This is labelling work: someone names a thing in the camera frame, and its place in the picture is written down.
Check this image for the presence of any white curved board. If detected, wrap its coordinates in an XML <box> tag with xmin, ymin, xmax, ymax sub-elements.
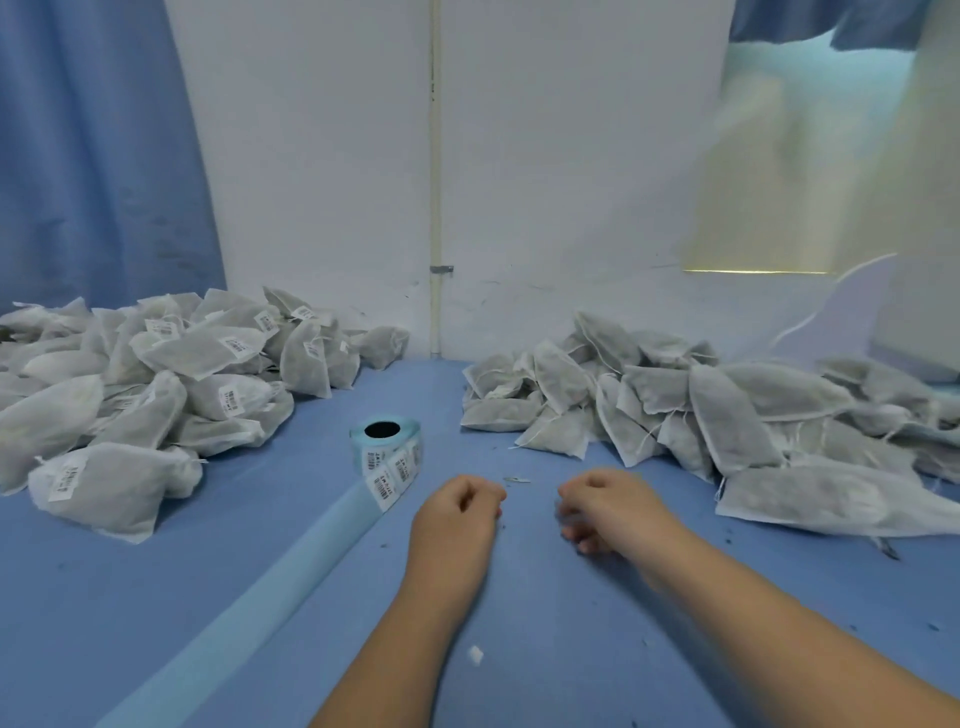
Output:
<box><xmin>771</xmin><ymin>252</ymin><xmax>900</xmax><ymax>371</ymax></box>

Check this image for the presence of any white wall pipe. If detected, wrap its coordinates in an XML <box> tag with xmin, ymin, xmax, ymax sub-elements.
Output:
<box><xmin>427</xmin><ymin>0</ymin><xmax>449</xmax><ymax>359</ymax></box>

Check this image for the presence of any person's left forearm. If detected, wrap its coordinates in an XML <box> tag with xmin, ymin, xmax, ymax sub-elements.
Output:
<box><xmin>310</xmin><ymin>592</ymin><xmax>479</xmax><ymax>728</ymax></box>

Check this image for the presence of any blue label roll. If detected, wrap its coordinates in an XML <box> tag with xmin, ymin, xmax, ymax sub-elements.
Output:
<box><xmin>93</xmin><ymin>415</ymin><xmax>425</xmax><ymax>728</ymax></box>

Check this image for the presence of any person's right hand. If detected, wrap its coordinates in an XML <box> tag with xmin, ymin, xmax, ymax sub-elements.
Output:
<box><xmin>555</xmin><ymin>466</ymin><xmax>695</xmax><ymax>584</ymax></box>

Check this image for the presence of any person's left hand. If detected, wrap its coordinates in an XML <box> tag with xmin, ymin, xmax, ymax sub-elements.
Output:
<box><xmin>402</xmin><ymin>474</ymin><xmax>510</xmax><ymax>620</ymax></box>

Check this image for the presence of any large beige panel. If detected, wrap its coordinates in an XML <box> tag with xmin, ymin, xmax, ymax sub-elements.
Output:
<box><xmin>874</xmin><ymin>0</ymin><xmax>960</xmax><ymax>380</ymax></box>

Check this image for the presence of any person's right forearm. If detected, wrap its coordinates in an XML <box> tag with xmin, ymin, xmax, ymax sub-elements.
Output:
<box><xmin>645</xmin><ymin>525</ymin><xmax>960</xmax><ymax>728</ymax></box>

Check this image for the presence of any pile of labelled herb bags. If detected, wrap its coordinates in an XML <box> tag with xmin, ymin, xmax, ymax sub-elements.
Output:
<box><xmin>0</xmin><ymin>285</ymin><xmax>411</xmax><ymax>545</ymax></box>

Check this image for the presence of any pile of unlabelled herb bags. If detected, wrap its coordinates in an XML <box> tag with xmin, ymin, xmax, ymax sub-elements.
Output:
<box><xmin>459</xmin><ymin>310</ymin><xmax>960</xmax><ymax>539</ymax></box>

